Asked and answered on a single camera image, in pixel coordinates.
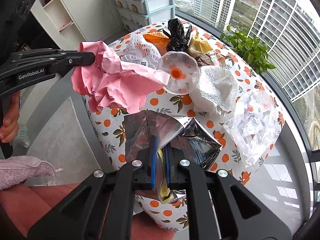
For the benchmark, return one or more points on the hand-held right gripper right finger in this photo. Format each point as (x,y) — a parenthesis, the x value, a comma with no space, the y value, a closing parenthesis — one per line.
(167,166)

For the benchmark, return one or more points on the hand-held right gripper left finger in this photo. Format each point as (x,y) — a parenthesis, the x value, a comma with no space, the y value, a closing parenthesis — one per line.
(153,163)

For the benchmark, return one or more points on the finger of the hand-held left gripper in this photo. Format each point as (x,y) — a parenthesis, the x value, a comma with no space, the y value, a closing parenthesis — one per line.
(82,58)
(37,53)

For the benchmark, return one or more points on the pink paper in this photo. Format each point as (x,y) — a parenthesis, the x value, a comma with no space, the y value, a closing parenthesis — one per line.
(110,80)

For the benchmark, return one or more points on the silver foil bag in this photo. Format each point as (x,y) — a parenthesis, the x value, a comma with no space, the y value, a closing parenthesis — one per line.
(150,125)

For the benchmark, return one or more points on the person's left forearm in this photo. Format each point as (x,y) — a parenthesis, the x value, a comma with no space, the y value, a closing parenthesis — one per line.
(22,168)

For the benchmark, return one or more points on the person's left hand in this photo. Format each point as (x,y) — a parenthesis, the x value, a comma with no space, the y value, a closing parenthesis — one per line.
(11,127)

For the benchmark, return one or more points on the pink flat box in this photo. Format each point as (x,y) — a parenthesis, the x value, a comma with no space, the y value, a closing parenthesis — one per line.
(66,25)

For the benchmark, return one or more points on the black printed cloth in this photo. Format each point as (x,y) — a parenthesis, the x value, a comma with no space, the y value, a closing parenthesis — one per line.
(17,10)

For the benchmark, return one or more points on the white open shelf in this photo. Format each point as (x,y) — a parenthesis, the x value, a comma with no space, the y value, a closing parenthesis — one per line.
(82,5)

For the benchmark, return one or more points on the white foam fruit net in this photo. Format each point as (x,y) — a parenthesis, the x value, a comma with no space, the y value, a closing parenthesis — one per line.
(136,52)

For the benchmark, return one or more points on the orange fruit print tablecloth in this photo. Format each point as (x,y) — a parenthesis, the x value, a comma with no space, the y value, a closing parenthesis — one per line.
(162,102)

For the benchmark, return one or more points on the orange plastic wrapper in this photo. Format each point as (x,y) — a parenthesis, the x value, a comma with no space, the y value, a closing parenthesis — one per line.
(155,38)

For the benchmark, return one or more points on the crumpled clear plastic bag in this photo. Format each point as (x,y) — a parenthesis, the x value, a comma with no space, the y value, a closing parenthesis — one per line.
(250,130)

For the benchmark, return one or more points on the grey plastic drawer unit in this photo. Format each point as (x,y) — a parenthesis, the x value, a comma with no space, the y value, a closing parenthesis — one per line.
(155,5)

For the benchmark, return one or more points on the crumpled white paper towel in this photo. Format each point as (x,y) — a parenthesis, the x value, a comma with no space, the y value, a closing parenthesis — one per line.
(215,85)

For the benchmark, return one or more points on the black plastic bag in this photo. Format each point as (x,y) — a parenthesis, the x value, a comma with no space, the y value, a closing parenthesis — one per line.
(176,37)

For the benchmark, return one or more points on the clear bottle with orange cap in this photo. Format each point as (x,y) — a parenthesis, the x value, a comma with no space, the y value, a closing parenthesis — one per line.
(180,62)

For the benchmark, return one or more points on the yellow snack wrapper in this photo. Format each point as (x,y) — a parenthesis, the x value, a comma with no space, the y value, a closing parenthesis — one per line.
(200,46)

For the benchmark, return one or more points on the clear peanut packet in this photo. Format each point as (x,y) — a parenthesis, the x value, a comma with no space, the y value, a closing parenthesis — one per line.
(215,55)

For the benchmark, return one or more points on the pink upholstered seat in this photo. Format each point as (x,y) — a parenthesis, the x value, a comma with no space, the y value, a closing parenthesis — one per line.
(30,205)

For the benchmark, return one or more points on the grey high-rise tower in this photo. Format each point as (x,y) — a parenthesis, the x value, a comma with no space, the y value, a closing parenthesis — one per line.
(212,0)

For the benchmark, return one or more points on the green potted plant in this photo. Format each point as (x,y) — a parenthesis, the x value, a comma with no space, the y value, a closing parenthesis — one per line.
(247,47)

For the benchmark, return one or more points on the white balconied high-rise building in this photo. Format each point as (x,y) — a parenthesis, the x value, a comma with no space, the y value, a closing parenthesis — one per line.
(287,37)

